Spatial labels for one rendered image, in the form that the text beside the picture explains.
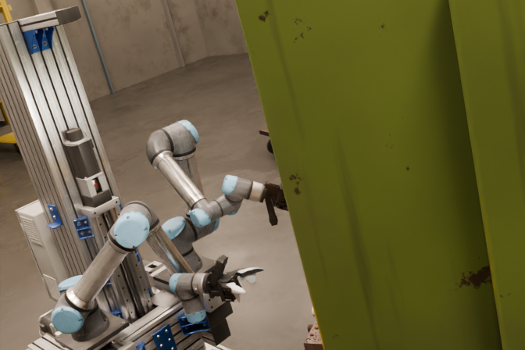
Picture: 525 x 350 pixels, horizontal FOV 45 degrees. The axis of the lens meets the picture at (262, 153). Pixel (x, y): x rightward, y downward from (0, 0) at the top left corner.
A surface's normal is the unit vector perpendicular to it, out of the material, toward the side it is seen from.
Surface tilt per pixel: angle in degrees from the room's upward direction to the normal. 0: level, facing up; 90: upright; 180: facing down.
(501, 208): 90
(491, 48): 90
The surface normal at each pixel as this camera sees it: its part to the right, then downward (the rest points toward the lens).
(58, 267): 0.68, 0.06
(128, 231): 0.15, 0.18
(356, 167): -0.40, 0.37
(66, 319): -0.01, 0.39
